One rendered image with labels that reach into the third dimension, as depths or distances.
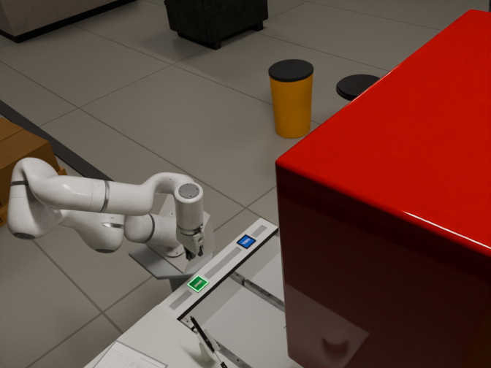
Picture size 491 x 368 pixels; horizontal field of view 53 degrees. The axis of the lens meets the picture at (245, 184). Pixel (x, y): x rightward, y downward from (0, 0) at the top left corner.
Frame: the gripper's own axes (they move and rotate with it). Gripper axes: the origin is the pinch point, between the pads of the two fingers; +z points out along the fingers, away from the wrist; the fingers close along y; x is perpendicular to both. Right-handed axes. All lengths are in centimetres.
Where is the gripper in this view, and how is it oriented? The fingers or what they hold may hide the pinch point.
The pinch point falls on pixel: (191, 253)
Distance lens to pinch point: 167.3
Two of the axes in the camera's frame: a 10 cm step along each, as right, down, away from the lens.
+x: -6.6, 5.1, -5.4
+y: -7.5, -5.1, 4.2
